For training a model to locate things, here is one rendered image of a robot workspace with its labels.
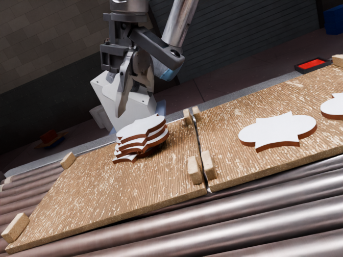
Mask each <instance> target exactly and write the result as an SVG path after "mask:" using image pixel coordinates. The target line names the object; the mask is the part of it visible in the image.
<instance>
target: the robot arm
mask: <svg viewBox="0 0 343 257"><path fill-rule="evenodd" d="M199 1H200V0H174V3H173V6H172V9H171V12H170V15H169V17H168V20H167V23H166V26H165V29H164V32H163V35H162V38H161V39H160V38H159V37H157V36H156V35H155V34H154V33H152V32H151V31H150V30H148V29H147V28H146V27H144V26H142V27H139V26H138V23H139V22H147V15H146V14H145V13H147V12H148V10H149V0H110V10H111V11H113V12H112V13H110V14H107V13H103V19H104V21H108V23H109V38H108V39H109V41H108V39H107V41H106V42H105V40H106V39H105V40H104V44H101V45H100V52H101V67H102V70H106V71H109V72H108V73H107V75H106V80H107V81H108V82H109V83H110V84H109V85H105V86H104V87H103V88H102V94H103V96H105V97H107V98H108V99H110V100H112V101H113V102H115V117H116V118H119V117H120V116H121V115H122V114H123V113H124V111H125V110H126V104H127V101H128V96H129V92H137V91H138V89H139V87H140V83H142V84H144V85H145V86H146V87H147V93H148V95H149V97H151V96H152V95H153V93H154V76H157V77H159V78H160V79H163V80H165V81H171V80H172V79H173V78H174V77H175V76H176V75H177V73H178V72H179V70H180V68H181V67H182V65H183V63H184V60H185V57H184V56H182V54H183V50H182V44H183V41H184V39H185V36H186V34H187V31H188V29H189V26H190V24H191V21H192V18H193V16H194V13H195V11H196V9H197V6H198V3H199ZM103 62H104V64H103Z"/></svg>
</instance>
